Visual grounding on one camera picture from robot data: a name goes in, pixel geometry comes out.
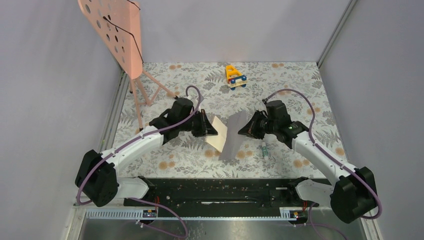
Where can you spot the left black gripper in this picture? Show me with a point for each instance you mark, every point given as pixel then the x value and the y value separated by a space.
pixel 206 128

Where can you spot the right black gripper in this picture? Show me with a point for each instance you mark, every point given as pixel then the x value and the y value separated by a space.
pixel 251 128

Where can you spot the beige lined letter paper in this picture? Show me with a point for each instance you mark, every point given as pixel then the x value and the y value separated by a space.
pixel 218 141

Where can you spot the grey lavender envelope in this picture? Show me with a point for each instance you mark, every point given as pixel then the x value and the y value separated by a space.
pixel 233 140

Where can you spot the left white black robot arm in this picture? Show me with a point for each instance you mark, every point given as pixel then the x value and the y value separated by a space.
pixel 97 176

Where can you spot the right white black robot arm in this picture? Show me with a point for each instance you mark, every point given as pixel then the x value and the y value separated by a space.
pixel 351 191

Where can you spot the green white glue stick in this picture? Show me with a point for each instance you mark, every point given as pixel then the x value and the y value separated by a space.
pixel 264 151

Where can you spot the floral patterned table mat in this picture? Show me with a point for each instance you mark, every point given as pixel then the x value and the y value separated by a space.
pixel 297 84

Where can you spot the yellow blue toy car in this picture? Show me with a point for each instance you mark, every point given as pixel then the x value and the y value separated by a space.
pixel 235 78

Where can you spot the pink perforated music stand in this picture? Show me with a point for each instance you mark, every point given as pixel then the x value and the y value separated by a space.
pixel 118 24

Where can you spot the white slotted cable duct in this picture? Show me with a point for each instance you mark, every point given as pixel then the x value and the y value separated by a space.
pixel 152 214

